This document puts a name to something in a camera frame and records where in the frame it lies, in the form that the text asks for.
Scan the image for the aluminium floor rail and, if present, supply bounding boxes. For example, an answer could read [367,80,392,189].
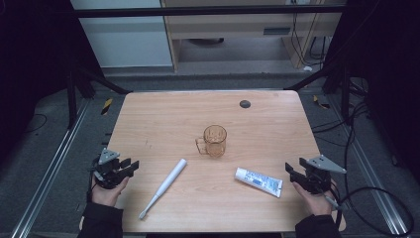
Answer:
[9,98,91,238]
[326,94,411,236]

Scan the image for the black horizontal frame bar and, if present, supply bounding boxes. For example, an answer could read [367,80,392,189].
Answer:
[73,4,347,19]

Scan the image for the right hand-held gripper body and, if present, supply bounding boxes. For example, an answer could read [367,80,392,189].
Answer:
[298,154,348,194]

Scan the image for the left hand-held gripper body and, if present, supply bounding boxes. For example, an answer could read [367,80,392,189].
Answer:
[92,148,130,190]

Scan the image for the person's right hand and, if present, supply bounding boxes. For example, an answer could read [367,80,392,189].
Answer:
[291,180,338,217]

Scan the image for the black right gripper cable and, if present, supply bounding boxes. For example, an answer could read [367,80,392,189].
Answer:
[323,186,415,238]

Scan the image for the white toothpaste tube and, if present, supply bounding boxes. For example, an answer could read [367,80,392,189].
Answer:
[234,167,284,198]

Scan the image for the black floor cables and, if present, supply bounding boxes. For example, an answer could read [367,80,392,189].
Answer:
[311,100,370,147]

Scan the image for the thin black floor cable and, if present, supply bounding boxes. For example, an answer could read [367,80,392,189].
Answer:
[23,112,49,135]

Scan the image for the amber transparent cup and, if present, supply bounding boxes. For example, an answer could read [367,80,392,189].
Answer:
[195,124,228,159]

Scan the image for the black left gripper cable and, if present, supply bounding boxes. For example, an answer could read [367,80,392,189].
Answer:
[86,165,97,203]

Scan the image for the black cables under desk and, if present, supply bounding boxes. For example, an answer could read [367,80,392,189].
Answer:
[289,3,333,67]

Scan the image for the white electric toothbrush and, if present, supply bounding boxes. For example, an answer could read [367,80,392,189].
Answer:
[138,158,188,221]

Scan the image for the yellow black hazard tape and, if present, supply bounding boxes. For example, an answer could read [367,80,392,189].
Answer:
[312,94,331,110]
[100,97,114,116]

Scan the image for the black frame stand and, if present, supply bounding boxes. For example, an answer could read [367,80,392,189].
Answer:
[284,60,352,122]
[64,63,133,131]

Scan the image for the light wooden desk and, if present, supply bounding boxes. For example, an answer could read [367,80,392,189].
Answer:
[159,0,348,72]

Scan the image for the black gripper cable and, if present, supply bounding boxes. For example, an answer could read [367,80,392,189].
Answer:
[323,186,415,238]
[86,165,97,203]

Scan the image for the white cabinet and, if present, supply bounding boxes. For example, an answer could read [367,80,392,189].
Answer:
[69,0,174,69]

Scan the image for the person's left hand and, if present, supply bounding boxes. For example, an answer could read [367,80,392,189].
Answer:
[90,177,131,208]

